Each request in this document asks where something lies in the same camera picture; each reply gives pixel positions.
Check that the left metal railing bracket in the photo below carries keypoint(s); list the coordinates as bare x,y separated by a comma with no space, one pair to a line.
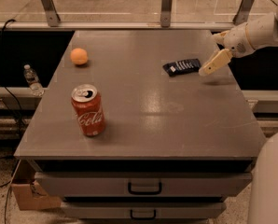
52,16

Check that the grey drawer cabinet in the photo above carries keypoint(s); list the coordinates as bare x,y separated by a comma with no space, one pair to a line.
154,123

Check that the upper grey drawer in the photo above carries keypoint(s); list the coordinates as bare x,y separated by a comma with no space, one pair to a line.
90,184

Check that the cardboard box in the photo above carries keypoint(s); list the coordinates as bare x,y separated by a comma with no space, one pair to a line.
28,192

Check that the orange fruit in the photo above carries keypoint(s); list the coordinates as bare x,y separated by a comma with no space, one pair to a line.
79,56

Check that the lower grey drawer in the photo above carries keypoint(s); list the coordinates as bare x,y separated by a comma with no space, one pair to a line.
143,211

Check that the metal railing bracket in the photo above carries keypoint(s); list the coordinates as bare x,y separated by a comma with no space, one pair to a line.
243,12
165,13
52,16

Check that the dark blue rxbar wrapper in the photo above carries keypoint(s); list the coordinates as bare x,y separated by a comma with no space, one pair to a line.
182,67

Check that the red coca-cola can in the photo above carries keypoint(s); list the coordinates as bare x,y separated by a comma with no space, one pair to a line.
87,102

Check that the right metal railing bracket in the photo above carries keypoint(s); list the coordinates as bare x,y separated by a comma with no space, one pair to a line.
243,12

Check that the middle metal railing bracket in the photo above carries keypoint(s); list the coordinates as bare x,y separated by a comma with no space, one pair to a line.
165,13

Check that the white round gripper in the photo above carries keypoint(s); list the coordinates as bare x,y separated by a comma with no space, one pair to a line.
236,41

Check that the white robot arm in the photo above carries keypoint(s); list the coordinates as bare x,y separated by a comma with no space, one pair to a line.
263,207

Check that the clear plastic water bottle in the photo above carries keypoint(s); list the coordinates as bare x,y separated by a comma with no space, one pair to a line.
33,81

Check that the grey drawer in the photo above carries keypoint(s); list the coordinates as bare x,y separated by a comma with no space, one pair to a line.
90,184
143,211

